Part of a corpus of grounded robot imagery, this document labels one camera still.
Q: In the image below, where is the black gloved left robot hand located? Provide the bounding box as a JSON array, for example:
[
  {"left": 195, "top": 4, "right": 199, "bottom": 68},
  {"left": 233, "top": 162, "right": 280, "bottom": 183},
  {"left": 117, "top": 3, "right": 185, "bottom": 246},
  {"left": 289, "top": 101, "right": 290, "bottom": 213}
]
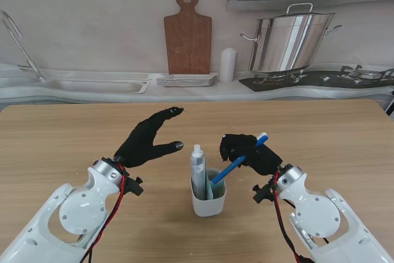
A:
[{"left": 113, "top": 106, "right": 185, "bottom": 168}]

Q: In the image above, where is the white divided toothbrush holder cup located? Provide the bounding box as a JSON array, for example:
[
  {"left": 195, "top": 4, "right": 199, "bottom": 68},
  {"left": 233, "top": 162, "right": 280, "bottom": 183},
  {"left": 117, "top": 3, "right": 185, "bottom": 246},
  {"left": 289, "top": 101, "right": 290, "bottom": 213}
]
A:
[{"left": 190, "top": 168, "right": 228, "bottom": 217}]

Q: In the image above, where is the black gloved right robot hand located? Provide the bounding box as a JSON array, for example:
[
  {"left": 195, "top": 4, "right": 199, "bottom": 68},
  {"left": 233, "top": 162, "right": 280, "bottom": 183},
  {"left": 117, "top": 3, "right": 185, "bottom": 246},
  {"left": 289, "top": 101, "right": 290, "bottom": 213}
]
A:
[{"left": 219, "top": 133, "right": 283, "bottom": 176}]

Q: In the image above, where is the brown wooden cutting board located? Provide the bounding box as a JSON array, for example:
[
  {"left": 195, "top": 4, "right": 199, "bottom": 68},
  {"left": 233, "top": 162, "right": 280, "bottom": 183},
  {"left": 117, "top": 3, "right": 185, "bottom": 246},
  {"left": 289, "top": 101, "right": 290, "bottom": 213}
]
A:
[{"left": 163, "top": 0, "right": 212, "bottom": 75}]

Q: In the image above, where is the chrome arched faucet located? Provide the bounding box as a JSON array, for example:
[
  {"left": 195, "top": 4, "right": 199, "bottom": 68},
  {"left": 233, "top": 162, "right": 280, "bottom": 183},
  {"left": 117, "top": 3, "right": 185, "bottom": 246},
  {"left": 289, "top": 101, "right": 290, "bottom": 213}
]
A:
[{"left": 0, "top": 10, "right": 47, "bottom": 82}]

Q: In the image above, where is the red black arm cable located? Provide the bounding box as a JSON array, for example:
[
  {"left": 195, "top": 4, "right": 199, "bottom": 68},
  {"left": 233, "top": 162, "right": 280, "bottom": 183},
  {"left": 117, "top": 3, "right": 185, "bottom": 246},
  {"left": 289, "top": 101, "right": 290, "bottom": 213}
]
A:
[
  {"left": 79, "top": 164, "right": 127, "bottom": 263},
  {"left": 272, "top": 176, "right": 312, "bottom": 263}
]

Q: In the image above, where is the red black right arm cable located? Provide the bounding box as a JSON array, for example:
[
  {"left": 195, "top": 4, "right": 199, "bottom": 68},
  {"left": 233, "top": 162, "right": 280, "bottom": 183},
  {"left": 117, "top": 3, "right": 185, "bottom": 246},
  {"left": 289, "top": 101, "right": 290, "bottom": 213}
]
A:
[{"left": 272, "top": 176, "right": 312, "bottom": 263}]

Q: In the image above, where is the stack of white plates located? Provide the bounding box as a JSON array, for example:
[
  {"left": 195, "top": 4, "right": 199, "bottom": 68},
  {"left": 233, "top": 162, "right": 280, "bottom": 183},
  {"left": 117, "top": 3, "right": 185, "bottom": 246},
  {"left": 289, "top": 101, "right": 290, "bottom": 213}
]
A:
[{"left": 156, "top": 73, "right": 219, "bottom": 87}]

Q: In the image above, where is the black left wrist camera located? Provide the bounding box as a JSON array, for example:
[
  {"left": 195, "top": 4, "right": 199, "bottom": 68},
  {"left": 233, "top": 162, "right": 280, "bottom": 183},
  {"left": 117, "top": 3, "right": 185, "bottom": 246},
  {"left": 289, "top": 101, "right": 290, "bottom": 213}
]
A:
[{"left": 124, "top": 176, "right": 145, "bottom": 198}]

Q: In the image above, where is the large steel stock pot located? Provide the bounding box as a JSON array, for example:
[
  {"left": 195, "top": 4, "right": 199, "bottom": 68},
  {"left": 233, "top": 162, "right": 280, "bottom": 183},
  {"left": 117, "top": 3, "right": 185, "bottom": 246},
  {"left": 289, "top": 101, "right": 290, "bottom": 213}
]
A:
[{"left": 239, "top": 2, "right": 343, "bottom": 73}]

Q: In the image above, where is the blue toothbrush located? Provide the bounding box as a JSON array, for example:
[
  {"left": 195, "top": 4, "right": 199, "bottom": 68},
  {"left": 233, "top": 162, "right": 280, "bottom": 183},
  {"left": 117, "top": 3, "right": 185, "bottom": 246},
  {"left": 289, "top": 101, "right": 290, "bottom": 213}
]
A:
[{"left": 211, "top": 132, "right": 268, "bottom": 184}]

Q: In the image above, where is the white cylindrical canister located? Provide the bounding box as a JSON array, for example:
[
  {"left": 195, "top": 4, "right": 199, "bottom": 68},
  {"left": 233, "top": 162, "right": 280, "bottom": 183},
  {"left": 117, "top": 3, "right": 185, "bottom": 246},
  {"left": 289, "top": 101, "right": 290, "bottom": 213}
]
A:
[{"left": 219, "top": 47, "right": 238, "bottom": 82}]

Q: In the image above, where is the perforated metal panel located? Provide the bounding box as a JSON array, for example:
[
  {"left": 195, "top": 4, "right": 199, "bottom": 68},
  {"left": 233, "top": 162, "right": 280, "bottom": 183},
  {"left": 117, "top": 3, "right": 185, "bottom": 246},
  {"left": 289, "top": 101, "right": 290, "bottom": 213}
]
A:
[{"left": 377, "top": 90, "right": 394, "bottom": 119}]

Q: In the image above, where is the red black left arm cable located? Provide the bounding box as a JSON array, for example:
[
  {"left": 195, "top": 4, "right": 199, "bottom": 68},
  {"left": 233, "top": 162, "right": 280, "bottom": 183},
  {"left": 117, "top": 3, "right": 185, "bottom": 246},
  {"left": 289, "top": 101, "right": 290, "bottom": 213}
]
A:
[{"left": 79, "top": 164, "right": 127, "bottom": 263}]

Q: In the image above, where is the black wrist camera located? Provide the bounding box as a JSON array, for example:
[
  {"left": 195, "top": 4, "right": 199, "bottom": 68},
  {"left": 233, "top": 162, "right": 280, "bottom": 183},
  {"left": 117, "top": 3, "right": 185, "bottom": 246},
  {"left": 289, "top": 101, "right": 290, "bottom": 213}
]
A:
[
  {"left": 124, "top": 176, "right": 145, "bottom": 198},
  {"left": 252, "top": 179, "right": 276, "bottom": 204}
]

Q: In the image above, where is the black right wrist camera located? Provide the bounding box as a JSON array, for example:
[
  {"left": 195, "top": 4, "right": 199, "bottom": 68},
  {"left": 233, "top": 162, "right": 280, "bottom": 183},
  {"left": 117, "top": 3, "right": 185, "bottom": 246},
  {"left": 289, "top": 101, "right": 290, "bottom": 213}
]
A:
[{"left": 252, "top": 179, "right": 276, "bottom": 204}]

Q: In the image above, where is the black gas stove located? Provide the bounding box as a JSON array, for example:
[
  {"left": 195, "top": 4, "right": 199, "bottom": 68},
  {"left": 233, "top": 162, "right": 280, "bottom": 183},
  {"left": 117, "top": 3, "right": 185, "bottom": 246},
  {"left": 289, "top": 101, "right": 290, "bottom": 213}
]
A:
[{"left": 239, "top": 65, "right": 394, "bottom": 92}]

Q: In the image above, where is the white silver toothpaste tube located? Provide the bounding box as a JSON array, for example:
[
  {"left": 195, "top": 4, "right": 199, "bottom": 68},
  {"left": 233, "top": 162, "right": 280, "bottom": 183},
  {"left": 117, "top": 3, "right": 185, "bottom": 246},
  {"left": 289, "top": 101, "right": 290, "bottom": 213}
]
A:
[{"left": 190, "top": 144, "right": 206, "bottom": 201}]

